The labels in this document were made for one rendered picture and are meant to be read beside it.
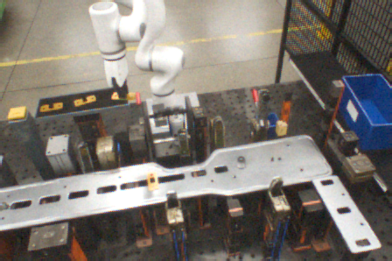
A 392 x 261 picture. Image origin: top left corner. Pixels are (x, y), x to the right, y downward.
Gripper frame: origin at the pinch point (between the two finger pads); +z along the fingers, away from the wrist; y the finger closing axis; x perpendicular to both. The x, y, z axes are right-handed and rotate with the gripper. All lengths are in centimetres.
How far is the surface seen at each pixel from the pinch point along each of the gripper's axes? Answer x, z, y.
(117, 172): -3.1, 27.8, 15.3
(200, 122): 27.0, 18.7, -6.0
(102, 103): -12.4, 12.1, -6.7
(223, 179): 37.5, 27.4, 15.3
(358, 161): 85, 21, 8
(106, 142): -8.5, 20.0, 6.8
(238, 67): 43, 130, -211
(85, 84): -112, 131, -173
